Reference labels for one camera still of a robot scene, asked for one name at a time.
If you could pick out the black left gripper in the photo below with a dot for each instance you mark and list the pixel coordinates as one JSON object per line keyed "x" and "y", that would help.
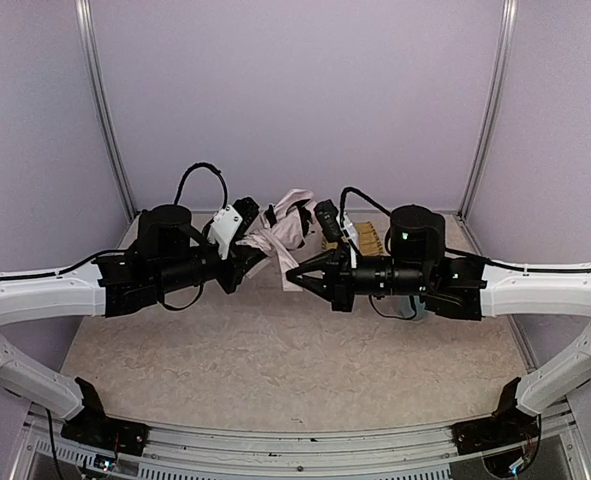
{"x": 232, "y": 270}

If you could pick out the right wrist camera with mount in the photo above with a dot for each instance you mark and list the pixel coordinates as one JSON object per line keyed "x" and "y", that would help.
{"x": 337, "y": 229}

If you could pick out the right metal frame post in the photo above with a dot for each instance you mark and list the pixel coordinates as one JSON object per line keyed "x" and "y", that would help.
{"x": 492, "y": 108}

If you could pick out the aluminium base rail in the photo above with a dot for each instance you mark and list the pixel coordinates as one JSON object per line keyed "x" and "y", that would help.
{"x": 440, "y": 450}

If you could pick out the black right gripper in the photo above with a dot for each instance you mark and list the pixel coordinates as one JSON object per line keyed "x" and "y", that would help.
{"x": 339, "y": 279}

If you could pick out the light blue mug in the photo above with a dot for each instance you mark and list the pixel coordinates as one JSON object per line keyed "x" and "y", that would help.
{"x": 411, "y": 308}

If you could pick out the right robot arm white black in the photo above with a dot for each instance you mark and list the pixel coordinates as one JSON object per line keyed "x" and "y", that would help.
{"x": 461, "y": 286}

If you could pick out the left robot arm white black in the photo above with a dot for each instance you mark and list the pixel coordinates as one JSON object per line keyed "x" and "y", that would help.
{"x": 108, "y": 284}

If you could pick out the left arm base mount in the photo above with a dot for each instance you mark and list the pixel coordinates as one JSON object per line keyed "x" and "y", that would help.
{"x": 118, "y": 436}

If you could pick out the woven bamboo tray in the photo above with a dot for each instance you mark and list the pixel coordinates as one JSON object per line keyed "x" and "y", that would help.
{"x": 368, "y": 240}

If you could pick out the left metal frame post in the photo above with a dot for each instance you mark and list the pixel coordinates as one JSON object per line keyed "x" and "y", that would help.
{"x": 101, "y": 105}

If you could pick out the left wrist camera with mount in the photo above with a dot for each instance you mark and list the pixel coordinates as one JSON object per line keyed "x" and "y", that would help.
{"x": 230, "y": 224}

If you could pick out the pink umbrella black lining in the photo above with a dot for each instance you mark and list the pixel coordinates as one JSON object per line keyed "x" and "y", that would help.
{"x": 283, "y": 228}

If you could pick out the metal frame post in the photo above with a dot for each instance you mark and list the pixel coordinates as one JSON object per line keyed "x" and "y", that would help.
{"x": 101, "y": 105}
{"x": 492, "y": 108}

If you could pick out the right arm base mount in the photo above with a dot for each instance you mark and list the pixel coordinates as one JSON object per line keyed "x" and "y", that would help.
{"x": 490, "y": 433}

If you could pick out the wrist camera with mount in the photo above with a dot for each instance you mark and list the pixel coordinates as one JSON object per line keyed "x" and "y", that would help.
{"x": 337, "y": 229}
{"x": 230, "y": 224}

